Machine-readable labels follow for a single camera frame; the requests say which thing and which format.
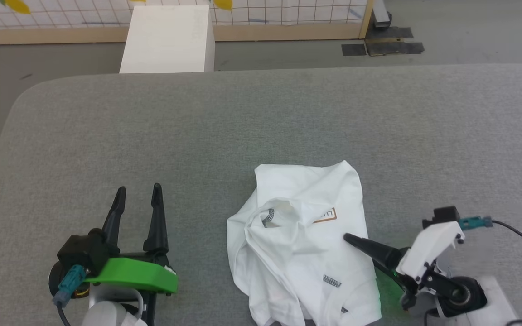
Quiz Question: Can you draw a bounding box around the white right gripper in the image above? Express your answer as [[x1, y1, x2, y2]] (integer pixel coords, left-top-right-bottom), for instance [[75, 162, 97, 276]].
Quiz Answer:
[[343, 221, 466, 312]]

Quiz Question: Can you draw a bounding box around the black cable teal plug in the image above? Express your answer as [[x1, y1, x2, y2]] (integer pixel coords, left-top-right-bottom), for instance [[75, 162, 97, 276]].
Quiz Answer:
[[52, 265, 88, 326], [459, 216, 522, 264]]

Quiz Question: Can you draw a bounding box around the wood framed grid partition panel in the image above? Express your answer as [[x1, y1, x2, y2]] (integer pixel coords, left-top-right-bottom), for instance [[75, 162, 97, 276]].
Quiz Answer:
[[0, 0, 375, 45]]

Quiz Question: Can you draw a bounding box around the white t-shirt with grey stitching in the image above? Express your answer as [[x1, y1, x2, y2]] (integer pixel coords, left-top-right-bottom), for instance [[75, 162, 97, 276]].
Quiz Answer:
[[226, 160, 383, 326]]

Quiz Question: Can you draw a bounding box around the grey metal stand foot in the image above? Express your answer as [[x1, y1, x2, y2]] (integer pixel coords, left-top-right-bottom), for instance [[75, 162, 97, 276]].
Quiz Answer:
[[372, 0, 392, 29]]

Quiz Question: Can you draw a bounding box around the black right cable teal plug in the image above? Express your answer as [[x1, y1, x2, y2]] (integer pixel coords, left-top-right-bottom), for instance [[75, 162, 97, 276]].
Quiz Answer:
[[459, 216, 522, 264]]

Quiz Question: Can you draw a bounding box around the large black floor tape patch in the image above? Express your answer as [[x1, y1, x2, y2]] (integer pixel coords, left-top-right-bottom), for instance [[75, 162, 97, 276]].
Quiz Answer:
[[365, 26, 425, 57]]

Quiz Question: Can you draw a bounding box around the small black floor tape patch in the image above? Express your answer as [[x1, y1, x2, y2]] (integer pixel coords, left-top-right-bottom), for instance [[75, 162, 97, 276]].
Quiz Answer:
[[341, 43, 367, 57]]

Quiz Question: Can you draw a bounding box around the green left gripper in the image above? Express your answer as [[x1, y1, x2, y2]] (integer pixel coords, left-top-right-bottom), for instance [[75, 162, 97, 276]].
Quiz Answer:
[[82, 183, 179, 296]]

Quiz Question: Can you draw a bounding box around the white rectangular box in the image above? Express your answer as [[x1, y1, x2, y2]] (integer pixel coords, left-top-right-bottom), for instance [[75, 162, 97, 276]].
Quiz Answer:
[[119, 5, 216, 74]]

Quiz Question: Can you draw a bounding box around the black left cable teal plug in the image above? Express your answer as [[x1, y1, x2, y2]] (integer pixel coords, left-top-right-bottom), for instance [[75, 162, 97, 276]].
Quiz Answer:
[[52, 265, 88, 326]]

